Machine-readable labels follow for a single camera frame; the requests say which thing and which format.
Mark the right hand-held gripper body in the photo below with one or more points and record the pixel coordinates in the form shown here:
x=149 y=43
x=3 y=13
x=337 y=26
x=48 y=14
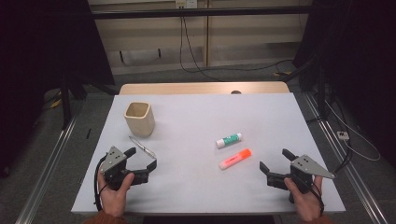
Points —
x=306 y=166

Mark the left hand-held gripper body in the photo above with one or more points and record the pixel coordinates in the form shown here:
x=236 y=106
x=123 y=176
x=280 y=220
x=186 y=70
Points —
x=113 y=158

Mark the silver pen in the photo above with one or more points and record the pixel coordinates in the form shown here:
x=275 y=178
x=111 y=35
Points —
x=142 y=147

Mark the beige square cup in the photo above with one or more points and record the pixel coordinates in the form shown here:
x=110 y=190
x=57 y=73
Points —
x=141 y=126

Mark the person's left hand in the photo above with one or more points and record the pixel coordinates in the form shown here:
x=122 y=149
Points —
x=113 y=200

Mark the person's right hand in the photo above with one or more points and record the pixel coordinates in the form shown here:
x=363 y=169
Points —
x=306 y=205

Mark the small black floor strip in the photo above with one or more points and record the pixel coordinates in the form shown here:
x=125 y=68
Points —
x=89 y=133

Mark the orange highlighter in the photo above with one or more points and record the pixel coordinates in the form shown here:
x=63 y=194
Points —
x=235 y=159

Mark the white power plug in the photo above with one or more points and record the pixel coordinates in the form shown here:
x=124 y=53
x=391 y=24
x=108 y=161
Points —
x=343 y=135

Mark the white and green glue stick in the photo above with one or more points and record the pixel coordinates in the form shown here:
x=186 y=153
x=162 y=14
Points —
x=229 y=140

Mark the black metal stand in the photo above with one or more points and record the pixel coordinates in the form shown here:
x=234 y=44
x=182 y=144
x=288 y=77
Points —
x=322 y=90
x=65 y=102

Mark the dark table grommet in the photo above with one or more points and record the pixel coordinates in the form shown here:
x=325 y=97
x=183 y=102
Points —
x=236 y=92

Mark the dark curtain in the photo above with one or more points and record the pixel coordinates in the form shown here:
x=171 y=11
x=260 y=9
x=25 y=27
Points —
x=358 y=62
x=37 y=62

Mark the black horizontal bar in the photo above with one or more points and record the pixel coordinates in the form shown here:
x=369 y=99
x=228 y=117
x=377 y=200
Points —
x=202 y=12

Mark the metal floor rail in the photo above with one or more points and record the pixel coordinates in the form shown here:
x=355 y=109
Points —
x=46 y=171
x=351 y=174

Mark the white wall socket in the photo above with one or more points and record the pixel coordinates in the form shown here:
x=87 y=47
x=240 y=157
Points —
x=186 y=3

